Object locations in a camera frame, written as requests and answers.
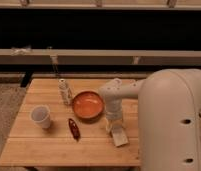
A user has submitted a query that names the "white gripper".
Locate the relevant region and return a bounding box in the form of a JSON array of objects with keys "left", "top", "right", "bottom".
[{"left": 106, "top": 107, "right": 124, "bottom": 134}]

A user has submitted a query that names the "white sponge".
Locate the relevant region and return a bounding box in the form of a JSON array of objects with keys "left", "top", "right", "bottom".
[{"left": 111, "top": 126, "right": 128, "bottom": 147}]

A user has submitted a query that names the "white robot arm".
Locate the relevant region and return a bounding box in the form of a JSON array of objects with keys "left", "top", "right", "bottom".
[{"left": 99, "top": 69, "right": 201, "bottom": 171}]

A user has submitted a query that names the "orange ceramic bowl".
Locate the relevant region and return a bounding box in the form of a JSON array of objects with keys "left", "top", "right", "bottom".
[{"left": 72, "top": 91, "right": 104, "bottom": 119}]

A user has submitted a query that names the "dark red chip bag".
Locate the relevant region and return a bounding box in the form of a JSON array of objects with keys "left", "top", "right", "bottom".
[{"left": 68, "top": 118, "right": 80, "bottom": 140}]

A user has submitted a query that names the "wooden table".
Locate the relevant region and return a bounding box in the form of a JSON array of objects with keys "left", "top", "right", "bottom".
[{"left": 0, "top": 79, "right": 140, "bottom": 167}]

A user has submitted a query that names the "white plastic cup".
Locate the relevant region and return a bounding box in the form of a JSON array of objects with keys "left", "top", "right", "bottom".
[{"left": 30, "top": 105, "right": 51, "bottom": 129}]

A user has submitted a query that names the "grey metal rail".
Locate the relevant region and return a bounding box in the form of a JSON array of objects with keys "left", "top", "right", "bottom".
[{"left": 0, "top": 48, "right": 201, "bottom": 66}]

